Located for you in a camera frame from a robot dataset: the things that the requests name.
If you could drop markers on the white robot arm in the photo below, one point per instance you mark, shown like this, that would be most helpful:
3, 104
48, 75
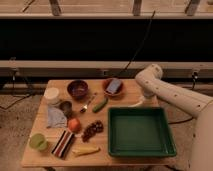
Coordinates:
198, 105

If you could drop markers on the orange fruit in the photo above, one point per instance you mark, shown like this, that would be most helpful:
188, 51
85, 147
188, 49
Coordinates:
74, 125

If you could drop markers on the bunch of dark grapes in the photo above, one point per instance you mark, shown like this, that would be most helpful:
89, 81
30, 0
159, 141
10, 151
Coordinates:
91, 130

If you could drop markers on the white dish brush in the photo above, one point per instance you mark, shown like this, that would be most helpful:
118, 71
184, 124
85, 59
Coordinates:
140, 102

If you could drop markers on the light blue cloth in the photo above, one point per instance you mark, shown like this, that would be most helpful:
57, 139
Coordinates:
55, 118

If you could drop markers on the white cup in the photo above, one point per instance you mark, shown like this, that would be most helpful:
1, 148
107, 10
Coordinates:
51, 96

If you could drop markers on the orange bowl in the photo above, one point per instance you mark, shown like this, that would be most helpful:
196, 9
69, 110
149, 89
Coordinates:
106, 83

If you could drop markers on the green cup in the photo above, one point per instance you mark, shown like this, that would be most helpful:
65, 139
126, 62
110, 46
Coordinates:
38, 142

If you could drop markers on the yellow banana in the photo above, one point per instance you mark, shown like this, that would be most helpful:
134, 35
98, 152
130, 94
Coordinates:
79, 151

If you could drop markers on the small metal cup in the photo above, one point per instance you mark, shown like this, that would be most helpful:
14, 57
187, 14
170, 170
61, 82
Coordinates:
66, 107

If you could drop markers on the metal fork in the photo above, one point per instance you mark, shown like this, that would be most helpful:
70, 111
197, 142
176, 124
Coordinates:
85, 107

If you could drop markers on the blue sponge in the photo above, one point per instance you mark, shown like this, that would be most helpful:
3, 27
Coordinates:
113, 86

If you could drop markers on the wooden table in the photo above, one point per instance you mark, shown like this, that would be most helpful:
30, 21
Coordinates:
35, 159

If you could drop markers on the green plastic tray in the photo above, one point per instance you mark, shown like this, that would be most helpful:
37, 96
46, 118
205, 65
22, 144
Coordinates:
139, 132

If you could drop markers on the striped red black box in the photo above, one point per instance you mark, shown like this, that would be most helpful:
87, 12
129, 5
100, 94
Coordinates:
63, 143

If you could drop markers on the dark purple bowl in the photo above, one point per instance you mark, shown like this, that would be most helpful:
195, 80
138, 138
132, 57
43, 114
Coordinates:
78, 89

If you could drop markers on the green cucumber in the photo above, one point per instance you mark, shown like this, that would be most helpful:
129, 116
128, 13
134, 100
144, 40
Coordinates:
100, 105

